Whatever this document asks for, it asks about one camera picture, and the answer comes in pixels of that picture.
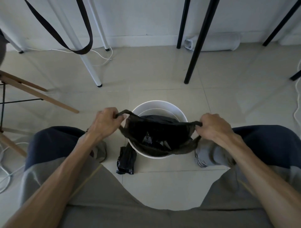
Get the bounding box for person's left hand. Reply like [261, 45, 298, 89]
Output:
[87, 107, 128, 142]

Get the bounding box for person's right hand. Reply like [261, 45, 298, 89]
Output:
[195, 113, 235, 144]

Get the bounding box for black plastic trash bag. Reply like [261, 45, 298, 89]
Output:
[114, 109, 203, 156]

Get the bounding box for person's right forearm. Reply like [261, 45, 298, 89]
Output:
[213, 136, 301, 228]

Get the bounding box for person's left forearm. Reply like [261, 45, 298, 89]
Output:
[0, 131, 104, 228]

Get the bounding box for grey slipper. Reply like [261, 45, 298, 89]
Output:
[195, 141, 235, 168]
[89, 140, 108, 163]

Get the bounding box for white round trash bin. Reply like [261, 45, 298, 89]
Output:
[128, 101, 188, 159]

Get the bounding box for roll of black trash bags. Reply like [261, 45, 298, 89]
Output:
[116, 146, 137, 175]

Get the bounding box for navy shorts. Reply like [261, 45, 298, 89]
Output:
[24, 125, 301, 170]

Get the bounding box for wooden chair leg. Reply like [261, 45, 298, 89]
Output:
[0, 70, 49, 92]
[0, 76, 80, 114]
[0, 128, 28, 158]

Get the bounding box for white table leg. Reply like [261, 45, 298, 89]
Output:
[48, 0, 103, 88]
[0, 29, 24, 54]
[87, 0, 110, 52]

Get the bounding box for black table leg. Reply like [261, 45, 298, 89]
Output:
[177, 0, 190, 49]
[262, 0, 301, 47]
[290, 69, 301, 82]
[184, 0, 220, 84]

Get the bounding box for white rolled mat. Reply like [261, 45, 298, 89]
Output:
[184, 32, 241, 52]

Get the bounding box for grey shirt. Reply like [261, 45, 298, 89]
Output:
[20, 156, 301, 228]

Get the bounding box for black metal chair brace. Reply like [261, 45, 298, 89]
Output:
[0, 82, 44, 132]

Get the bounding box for grey chair seat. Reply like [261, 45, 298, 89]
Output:
[0, 29, 10, 67]

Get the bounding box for thin white cable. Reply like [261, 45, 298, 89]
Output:
[24, 47, 113, 67]

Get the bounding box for black hanging strap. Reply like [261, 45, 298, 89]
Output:
[24, 0, 94, 55]

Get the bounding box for thick white cable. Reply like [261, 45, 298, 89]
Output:
[293, 58, 301, 129]

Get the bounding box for white coiled cable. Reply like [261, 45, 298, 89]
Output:
[0, 142, 30, 194]

